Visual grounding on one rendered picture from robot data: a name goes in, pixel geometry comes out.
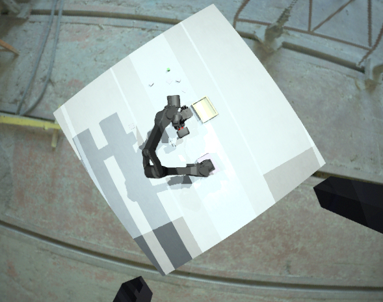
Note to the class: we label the cream shallow tray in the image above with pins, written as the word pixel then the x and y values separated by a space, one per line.
pixel 204 109

